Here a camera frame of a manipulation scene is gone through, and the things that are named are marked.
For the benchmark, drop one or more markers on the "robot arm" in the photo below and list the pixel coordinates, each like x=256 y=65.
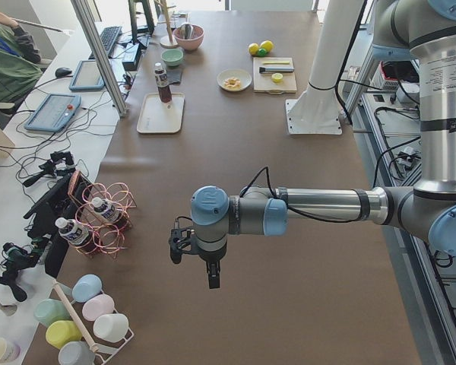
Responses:
x=424 y=30

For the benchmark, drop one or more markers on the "pink cup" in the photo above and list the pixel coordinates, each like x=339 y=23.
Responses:
x=99 y=305

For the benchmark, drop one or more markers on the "blue teach pendant near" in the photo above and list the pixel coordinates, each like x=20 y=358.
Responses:
x=54 y=113

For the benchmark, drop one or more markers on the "green bowl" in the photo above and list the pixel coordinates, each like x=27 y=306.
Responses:
x=172 y=57

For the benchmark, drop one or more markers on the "steel ice scoop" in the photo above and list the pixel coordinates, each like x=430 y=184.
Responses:
x=186 y=30

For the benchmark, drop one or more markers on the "aluminium frame post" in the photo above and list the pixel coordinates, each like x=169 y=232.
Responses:
x=85 y=18

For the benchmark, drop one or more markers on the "copper wire bottle rack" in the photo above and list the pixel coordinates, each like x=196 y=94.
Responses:
x=108 y=239

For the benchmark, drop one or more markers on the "yellow plastic knife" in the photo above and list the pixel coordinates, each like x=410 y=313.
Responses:
x=276 y=62

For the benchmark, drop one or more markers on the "blue cup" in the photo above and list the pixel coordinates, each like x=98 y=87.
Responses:
x=87 y=287

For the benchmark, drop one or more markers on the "wooden mug tree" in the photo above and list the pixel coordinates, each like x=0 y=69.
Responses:
x=168 y=41

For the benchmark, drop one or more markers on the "pink bowl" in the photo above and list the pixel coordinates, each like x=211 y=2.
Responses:
x=193 y=43

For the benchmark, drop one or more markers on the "yellow cup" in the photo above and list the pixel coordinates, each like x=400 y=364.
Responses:
x=61 y=332

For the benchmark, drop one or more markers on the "yellow lemon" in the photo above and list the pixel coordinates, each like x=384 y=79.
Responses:
x=267 y=45
x=253 y=48

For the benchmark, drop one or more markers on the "grey cup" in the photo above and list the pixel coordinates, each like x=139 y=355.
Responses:
x=76 y=353

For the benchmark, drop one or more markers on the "blue teach pendant far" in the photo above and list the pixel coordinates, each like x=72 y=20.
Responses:
x=87 y=77

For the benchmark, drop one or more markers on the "blue teach pendant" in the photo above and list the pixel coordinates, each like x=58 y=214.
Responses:
x=87 y=77
x=54 y=113

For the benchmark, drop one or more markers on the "green cup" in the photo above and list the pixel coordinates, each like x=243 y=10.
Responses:
x=49 y=311

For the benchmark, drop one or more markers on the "white plate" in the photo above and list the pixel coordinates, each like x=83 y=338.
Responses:
x=243 y=75

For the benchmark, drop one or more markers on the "white cup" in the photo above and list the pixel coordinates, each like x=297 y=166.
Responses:
x=111 y=327

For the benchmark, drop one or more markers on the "bottle in rack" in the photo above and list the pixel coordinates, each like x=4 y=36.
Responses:
x=109 y=212
x=78 y=235

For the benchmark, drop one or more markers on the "bottle in rack rear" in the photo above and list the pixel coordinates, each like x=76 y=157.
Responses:
x=109 y=212

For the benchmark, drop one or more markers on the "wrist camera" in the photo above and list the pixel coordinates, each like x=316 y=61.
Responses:
x=181 y=242

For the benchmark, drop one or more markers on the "person in green jacket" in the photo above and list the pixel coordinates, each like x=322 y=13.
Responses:
x=19 y=61

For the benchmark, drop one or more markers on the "grey cloth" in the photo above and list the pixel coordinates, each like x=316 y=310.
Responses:
x=174 y=75

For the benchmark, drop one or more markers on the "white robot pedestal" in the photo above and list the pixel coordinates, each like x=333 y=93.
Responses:
x=316 y=111

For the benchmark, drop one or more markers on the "dark sauce bottle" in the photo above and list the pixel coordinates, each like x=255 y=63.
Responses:
x=162 y=83

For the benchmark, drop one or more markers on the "green lime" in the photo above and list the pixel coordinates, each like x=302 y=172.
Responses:
x=261 y=52

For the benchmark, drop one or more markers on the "black computer mouse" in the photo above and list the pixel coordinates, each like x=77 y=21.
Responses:
x=62 y=72

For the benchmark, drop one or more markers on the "half lemon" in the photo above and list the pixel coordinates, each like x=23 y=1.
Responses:
x=277 y=77

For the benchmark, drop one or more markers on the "black keyboard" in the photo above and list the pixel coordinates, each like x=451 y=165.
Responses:
x=109 y=37

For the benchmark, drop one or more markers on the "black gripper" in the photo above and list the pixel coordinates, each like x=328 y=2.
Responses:
x=211 y=259

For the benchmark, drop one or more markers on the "bottle in rack front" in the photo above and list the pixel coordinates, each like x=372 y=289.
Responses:
x=78 y=235

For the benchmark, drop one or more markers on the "braided donut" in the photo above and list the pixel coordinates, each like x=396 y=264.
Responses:
x=232 y=83

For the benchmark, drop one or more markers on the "white serving tray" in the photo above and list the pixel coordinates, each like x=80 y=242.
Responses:
x=157 y=117

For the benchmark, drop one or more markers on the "wooden cutting board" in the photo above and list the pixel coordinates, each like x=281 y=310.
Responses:
x=264 y=84

